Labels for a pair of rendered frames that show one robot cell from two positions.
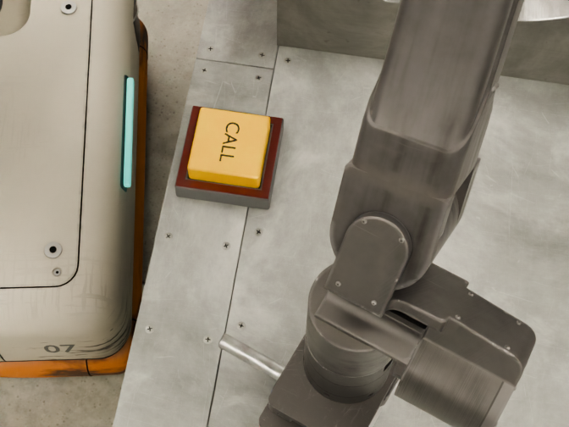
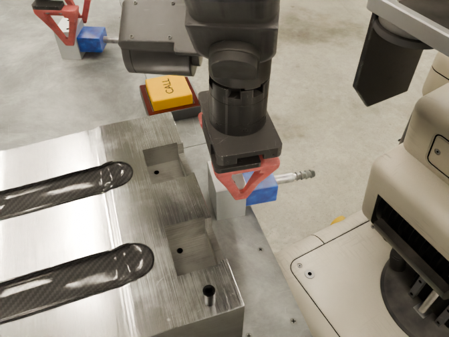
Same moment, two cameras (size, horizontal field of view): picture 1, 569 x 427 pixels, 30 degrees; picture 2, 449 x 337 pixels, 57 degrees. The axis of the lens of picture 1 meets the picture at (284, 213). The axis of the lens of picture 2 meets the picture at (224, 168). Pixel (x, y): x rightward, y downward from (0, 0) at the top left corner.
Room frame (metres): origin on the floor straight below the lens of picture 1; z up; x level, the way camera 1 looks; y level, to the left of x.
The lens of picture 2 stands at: (0.93, -0.10, 1.21)
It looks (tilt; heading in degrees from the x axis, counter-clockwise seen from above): 47 degrees down; 154
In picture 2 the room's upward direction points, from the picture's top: straight up
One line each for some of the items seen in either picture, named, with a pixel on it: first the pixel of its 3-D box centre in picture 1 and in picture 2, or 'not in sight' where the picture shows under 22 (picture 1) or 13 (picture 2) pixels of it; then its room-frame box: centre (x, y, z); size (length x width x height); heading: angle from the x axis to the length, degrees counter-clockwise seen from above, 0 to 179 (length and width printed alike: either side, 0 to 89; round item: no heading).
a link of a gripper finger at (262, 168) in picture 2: not in sight; (239, 162); (0.66, 0.05, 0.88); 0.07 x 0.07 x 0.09; 77
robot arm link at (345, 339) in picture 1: (364, 324); not in sight; (0.21, -0.05, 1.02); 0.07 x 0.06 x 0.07; 62
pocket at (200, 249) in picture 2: not in sight; (196, 254); (0.74, -0.03, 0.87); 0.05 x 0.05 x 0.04; 83
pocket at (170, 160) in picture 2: not in sight; (169, 173); (0.63, -0.02, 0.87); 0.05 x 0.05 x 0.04; 83
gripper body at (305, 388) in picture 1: (348, 352); not in sight; (0.21, -0.04, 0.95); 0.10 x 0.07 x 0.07; 152
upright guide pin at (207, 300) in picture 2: not in sight; (209, 295); (0.79, -0.04, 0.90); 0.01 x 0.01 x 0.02
